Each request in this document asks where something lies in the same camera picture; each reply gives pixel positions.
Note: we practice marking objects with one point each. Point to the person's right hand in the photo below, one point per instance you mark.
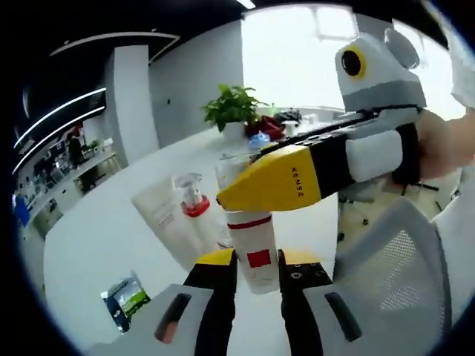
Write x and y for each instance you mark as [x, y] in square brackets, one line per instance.
[445, 144]

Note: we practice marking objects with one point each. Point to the ceiling light strip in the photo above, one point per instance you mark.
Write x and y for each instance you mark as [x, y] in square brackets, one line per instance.
[55, 110]
[55, 130]

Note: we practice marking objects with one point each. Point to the red collar skincare pump bottle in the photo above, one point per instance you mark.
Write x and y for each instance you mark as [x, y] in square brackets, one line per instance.
[196, 230]

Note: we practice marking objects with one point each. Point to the dark bundle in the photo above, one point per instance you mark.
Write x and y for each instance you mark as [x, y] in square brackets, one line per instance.
[287, 115]

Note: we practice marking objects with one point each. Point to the blue box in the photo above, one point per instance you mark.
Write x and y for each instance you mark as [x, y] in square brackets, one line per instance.
[22, 211]

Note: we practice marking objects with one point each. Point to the potted green plant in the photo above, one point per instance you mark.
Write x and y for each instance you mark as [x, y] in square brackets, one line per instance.
[230, 107]

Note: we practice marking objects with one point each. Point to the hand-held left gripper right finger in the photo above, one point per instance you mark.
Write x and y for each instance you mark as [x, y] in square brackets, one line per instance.
[300, 308]

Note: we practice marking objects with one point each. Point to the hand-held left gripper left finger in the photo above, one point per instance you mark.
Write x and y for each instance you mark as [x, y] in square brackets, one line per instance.
[215, 304]

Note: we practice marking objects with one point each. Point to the long white office counter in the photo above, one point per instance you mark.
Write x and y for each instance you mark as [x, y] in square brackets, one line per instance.
[74, 180]

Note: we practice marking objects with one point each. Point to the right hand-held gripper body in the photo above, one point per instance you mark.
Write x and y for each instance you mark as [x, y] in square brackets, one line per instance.
[386, 74]

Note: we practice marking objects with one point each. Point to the red cloth bundle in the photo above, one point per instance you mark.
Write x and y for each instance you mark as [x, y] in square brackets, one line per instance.
[267, 126]

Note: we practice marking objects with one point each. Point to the grey mesh office chair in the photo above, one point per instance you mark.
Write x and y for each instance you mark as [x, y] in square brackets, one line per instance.
[408, 267]

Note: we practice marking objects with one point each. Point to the dark green skincare sachet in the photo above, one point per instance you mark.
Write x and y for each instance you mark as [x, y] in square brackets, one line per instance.
[126, 300]

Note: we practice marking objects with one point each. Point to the blue cloth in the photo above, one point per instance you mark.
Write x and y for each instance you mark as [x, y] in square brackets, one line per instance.
[259, 141]

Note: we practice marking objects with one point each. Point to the large white skincare tube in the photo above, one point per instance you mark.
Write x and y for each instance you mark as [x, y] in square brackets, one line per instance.
[159, 215]

